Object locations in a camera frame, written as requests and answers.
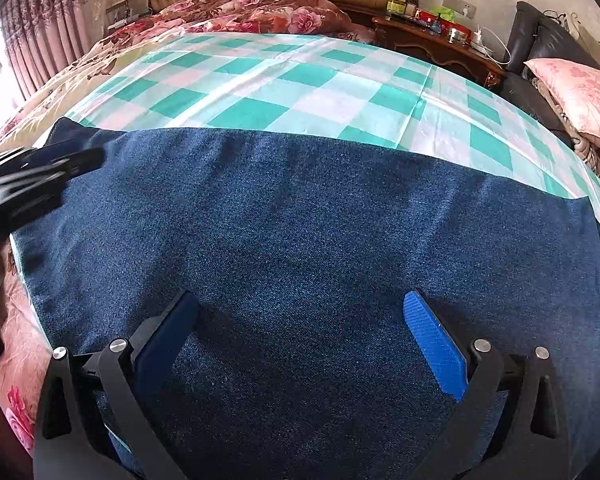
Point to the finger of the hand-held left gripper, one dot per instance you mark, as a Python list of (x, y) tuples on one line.
[(65, 157)]

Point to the large pink satin pillow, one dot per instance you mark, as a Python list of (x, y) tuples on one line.
[(580, 95)]

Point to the green plastic bag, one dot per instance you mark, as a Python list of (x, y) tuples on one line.
[(442, 11)]

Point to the yellow green jar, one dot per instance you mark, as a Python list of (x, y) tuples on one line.
[(395, 6)]

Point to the black leather chair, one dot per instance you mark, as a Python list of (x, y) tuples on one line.
[(530, 35)]

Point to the pink floral curtain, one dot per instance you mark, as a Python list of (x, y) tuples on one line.
[(45, 25)]

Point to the red floral quilt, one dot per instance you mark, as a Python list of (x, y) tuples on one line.
[(260, 15)]

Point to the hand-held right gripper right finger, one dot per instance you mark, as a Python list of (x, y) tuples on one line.
[(432, 340)]

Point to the grey wall socket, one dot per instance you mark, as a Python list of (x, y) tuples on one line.
[(459, 5)]

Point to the dark wooden nightstand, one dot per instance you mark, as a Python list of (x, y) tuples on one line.
[(430, 45)]

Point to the round metal tin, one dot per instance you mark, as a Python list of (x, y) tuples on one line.
[(458, 35)]

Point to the dark blue towel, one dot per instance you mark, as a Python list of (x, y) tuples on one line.
[(300, 235)]

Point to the green white checked cloth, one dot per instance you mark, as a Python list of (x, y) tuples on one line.
[(300, 85)]

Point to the white power strip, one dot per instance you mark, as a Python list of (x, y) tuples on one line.
[(485, 45)]

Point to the folded plaid blanket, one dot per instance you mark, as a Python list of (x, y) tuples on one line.
[(597, 167)]

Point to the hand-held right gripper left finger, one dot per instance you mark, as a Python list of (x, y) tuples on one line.
[(170, 330)]

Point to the beige floral bedsheet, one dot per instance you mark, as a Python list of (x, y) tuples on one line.
[(80, 70)]

